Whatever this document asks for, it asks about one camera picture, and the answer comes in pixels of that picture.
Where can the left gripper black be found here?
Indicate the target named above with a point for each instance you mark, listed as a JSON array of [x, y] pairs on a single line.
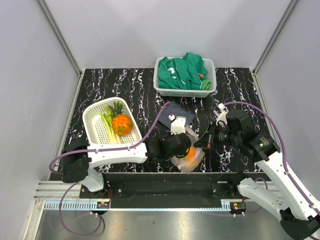
[[183, 153]]

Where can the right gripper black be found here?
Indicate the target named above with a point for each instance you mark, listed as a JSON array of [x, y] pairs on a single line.
[[207, 141]]

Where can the fake orange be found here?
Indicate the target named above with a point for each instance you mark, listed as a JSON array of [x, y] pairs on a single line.
[[190, 158]]

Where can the clear zip top bag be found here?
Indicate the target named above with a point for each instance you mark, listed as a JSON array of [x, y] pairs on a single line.
[[179, 163]]

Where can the fake pineapple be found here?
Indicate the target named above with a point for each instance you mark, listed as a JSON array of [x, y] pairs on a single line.
[[121, 124]]

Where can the fake green onion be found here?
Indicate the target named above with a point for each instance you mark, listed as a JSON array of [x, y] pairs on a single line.
[[107, 117]]

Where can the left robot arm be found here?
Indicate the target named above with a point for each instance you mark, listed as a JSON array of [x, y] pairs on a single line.
[[78, 166]]

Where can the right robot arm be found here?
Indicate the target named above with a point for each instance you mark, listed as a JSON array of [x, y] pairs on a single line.
[[297, 217]]

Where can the dark blue cloth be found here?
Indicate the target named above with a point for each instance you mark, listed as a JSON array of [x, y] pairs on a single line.
[[176, 110]]

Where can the green clothing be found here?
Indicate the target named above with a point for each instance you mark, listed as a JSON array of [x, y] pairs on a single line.
[[183, 73]]

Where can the grey plastic basket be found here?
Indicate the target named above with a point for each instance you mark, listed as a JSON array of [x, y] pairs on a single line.
[[209, 65]]

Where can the white perforated basket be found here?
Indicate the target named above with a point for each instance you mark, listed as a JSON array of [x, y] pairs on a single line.
[[94, 126]]

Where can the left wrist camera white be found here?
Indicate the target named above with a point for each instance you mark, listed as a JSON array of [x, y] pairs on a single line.
[[178, 124]]

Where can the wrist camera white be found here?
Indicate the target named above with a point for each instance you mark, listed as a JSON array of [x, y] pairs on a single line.
[[178, 124], [221, 115]]

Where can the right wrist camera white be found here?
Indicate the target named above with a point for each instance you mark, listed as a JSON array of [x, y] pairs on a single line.
[[221, 115]]

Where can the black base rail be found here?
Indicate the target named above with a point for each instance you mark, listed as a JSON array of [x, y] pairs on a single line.
[[165, 192]]

